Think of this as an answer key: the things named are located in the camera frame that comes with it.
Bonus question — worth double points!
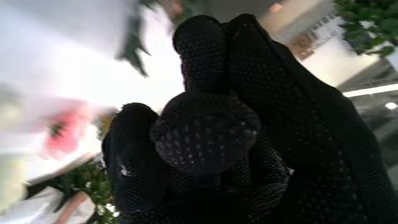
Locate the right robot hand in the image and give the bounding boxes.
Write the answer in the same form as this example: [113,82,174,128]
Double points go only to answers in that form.
[101,13,398,224]

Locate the green leafy plant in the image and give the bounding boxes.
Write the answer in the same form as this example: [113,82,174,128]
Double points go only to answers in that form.
[333,0,398,58]

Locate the dark green flower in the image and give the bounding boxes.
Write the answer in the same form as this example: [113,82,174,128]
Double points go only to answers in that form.
[24,159,120,224]

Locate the pink flower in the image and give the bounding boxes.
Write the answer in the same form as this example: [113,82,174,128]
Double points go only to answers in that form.
[39,99,97,161]

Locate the dark green sprig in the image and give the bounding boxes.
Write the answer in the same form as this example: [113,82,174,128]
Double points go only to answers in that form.
[115,14,150,78]

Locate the white sheet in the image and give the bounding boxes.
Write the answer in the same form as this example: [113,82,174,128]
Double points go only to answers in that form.
[0,0,200,224]

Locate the white flower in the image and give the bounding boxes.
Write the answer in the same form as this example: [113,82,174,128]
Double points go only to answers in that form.
[0,159,30,214]

